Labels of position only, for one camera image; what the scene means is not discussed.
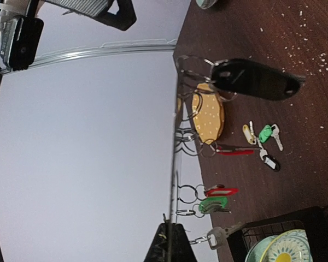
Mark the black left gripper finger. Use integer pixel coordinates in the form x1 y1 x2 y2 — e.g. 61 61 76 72
144 214 197 262

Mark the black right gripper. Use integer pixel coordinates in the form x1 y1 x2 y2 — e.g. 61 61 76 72
0 0 137 71

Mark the green tag key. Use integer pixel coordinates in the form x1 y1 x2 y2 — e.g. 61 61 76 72
259 124 284 151
192 196 232 218

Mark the red tag key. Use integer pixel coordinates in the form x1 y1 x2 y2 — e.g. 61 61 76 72
200 142 261 158
195 184 239 197

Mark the black key fob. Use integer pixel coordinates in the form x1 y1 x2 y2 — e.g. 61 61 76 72
210 58 306 101

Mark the teal floral plate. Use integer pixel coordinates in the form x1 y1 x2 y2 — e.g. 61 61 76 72
196 0 218 10

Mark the patterned plate in stand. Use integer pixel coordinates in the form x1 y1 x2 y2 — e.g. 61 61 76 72
260 229 314 262

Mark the black tag key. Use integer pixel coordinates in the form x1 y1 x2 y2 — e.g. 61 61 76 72
256 138 280 172

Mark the yellow tag key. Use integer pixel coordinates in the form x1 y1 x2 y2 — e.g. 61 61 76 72
242 121 257 145

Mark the yellow polka dot plate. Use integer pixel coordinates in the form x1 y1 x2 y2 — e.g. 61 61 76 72
191 83 225 145

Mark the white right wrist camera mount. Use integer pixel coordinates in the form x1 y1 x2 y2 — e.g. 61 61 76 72
0 1 29 33

